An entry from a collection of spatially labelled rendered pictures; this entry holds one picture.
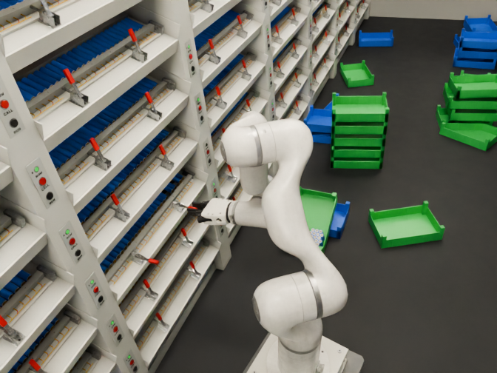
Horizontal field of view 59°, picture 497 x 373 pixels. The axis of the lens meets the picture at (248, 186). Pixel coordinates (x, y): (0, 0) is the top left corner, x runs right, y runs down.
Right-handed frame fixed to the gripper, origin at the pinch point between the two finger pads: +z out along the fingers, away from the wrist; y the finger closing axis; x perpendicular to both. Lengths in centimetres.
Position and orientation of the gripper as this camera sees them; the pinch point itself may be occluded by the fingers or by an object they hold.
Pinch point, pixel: (194, 209)
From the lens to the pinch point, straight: 161.9
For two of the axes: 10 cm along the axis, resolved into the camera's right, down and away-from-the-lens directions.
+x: -2.3, -7.9, -5.6
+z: -8.9, -0.6, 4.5
